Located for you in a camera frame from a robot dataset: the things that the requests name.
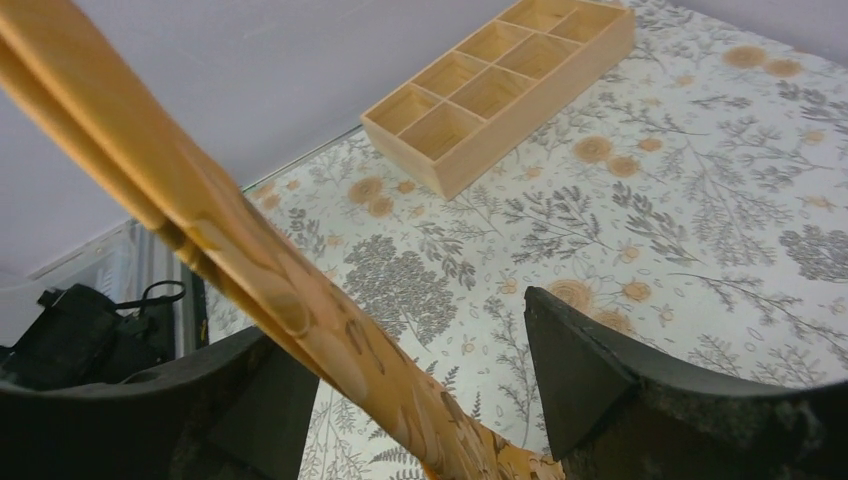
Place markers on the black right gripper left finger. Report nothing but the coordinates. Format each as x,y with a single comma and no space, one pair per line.
239,408

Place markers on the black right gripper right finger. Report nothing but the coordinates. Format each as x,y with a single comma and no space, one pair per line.
616,408

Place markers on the wooden compartment tray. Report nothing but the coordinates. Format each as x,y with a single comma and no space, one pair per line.
459,116

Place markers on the yellow patterned tie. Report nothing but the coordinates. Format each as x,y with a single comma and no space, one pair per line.
64,74

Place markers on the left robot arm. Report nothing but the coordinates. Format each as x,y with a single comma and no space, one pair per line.
83,337

